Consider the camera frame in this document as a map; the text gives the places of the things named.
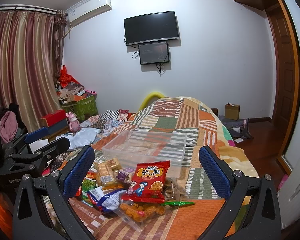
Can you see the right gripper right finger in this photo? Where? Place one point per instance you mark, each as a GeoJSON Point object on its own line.
{"type": "Point", "coordinates": [262, 218]}

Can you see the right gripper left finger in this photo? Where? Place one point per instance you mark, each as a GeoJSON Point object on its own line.
{"type": "Point", "coordinates": [31, 219]}

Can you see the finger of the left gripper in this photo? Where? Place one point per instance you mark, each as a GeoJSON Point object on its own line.
{"type": "Point", "coordinates": [36, 135]}
{"type": "Point", "coordinates": [52, 149]}

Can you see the cracker pack clear wrap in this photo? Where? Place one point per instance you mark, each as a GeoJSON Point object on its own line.
{"type": "Point", "coordinates": [105, 174]}

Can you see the blue white snack bag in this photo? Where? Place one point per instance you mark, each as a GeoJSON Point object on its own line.
{"type": "Point", "coordinates": [105, 202]}

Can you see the clear plastic storage bin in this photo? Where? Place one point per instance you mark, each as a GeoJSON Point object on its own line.
{"type": "Point", "coordinates": [133, 147]}

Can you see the brown snacks green-sealed bag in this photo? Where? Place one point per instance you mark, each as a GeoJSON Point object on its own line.
{"type": "Point", "coordinates": [175, 195]}

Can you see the red cartoon snack bag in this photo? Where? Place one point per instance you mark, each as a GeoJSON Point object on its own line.
{"type": "Point", "coordinates": [148, 183]}

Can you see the orange fried snacks clear bag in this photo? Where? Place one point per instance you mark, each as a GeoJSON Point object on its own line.
{"type": "Point", "coordinates": [139, 215]}

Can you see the purple coconut roll pack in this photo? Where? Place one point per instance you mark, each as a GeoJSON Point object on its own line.
{"type": "Point", "coordinates": [124, 175]}

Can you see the pink garment on chair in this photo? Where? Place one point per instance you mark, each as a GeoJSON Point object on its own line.
{"type": "Point", "coordinates": [8, 127]}

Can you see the red gift box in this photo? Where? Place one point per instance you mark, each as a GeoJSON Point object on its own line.
{"type": "Point", "coordinates": [53, 118]}

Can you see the pink plush toy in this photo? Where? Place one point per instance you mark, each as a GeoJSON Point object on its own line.
{"type": "Point", "coordinates": [74, 125]}

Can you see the white pillow cloth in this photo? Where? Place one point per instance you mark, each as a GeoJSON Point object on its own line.
{"type": "Point", "coordinates": [85, 136]}

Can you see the green storage box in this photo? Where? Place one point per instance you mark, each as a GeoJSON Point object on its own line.
{"type": "Point", "coordinates": [83, 109]}

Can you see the green snack packet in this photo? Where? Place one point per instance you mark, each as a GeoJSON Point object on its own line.
{"type": "Point", "coordinates": [87, 185]}

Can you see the checkered patterned sheet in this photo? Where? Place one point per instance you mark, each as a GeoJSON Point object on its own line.
{"type": "Point", "coordinates": [107, 121]}

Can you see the red plastic bag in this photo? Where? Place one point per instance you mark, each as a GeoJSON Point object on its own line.
{"type": "Point", "coordinates": [65, 78]}

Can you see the striped pink curtain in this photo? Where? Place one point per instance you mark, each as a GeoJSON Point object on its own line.
{"type": "Point", "coordinates": [29, 64]}

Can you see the yellow pool noodle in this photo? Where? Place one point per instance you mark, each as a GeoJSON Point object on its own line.
{"type": "Point", "coordinates": [149, 98]}

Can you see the patchwork striped blanket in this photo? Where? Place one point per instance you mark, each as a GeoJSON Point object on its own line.
{"type": "Point", "coordinates": [174, 129]}

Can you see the small cardboard box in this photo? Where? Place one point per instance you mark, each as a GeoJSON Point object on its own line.
{"type": "Point", "coordinates": [232, 111]}

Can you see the white air conditioner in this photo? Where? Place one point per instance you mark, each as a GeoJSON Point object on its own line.
{"type": "Point", "coordinates": [87, 10]}

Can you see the wooden door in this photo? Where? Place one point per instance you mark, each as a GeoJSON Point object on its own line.
{"type": "Point", "coordinates": [286, 53]}

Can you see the small wall monitor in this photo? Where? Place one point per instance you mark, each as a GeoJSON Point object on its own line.
{"type": "Point", "coordinates": [154, 53]}

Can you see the large wall television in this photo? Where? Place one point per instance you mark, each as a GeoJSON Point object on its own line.
{"type": "Point", "coordinates": [159, 26]}

